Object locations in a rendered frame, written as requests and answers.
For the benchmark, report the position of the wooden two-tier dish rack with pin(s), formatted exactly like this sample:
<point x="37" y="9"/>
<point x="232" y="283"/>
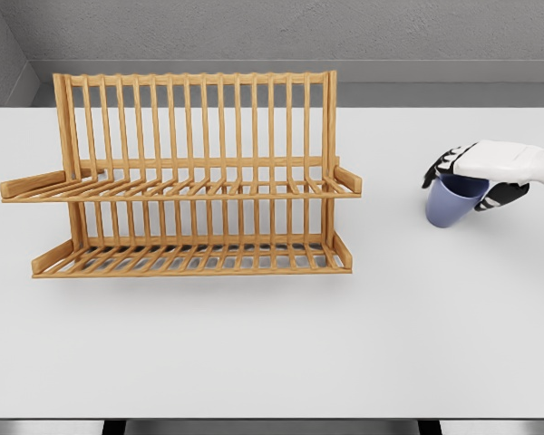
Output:
<point x="186" y="181"/>

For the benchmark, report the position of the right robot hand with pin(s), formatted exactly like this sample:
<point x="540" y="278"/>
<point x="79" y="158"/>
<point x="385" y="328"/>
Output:
<point x="489" y="158"/>

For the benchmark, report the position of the blue cup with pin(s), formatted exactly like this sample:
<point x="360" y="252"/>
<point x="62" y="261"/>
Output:
<point x="449" y="204"/>

